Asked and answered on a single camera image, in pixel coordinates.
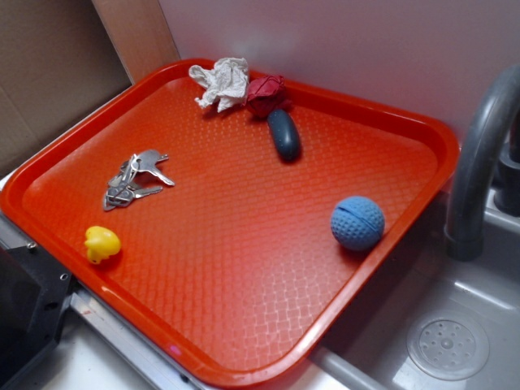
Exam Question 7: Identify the dark grey plastic pickle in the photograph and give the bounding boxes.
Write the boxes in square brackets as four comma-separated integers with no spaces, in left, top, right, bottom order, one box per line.
[267,109,301,162]

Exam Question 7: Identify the red plastic tray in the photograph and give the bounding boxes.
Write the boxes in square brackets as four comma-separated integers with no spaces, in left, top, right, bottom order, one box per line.
[1,60,459,388]

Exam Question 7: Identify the blue dimpled ball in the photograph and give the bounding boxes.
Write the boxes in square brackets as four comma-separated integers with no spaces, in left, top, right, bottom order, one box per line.
[331,196,385,251]

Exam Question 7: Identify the crumpled red cloth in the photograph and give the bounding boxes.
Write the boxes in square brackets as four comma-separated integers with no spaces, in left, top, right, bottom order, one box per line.
[245,76,292,119]

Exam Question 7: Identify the crumpled white paper towel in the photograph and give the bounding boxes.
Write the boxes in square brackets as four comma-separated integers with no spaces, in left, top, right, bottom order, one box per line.
[188,58,249,113]

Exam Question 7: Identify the silver key bunch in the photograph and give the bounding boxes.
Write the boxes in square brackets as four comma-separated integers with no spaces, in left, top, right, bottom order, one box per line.
[102,149,176,211]

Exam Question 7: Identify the yellow rubber duck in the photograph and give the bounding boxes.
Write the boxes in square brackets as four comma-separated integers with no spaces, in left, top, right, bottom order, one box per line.
[84,226,121,264]

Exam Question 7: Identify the grey plastic faucet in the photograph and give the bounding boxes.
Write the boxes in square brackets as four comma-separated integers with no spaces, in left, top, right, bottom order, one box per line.
[444,65,519,261]

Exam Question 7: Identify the grey toy sink basin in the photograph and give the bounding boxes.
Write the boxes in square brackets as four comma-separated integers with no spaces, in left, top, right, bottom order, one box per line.
[310,187,520,390]

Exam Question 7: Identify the brown cardboard panel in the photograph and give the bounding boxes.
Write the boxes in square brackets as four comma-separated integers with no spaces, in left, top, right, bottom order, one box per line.
[1,1,180,176]

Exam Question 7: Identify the aluminium frame rail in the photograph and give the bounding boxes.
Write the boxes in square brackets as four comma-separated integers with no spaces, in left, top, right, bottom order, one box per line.
[1,217,205,389]

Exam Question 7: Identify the black metal bracket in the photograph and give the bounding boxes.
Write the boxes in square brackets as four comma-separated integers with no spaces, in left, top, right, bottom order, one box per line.
[1,246,73,389]

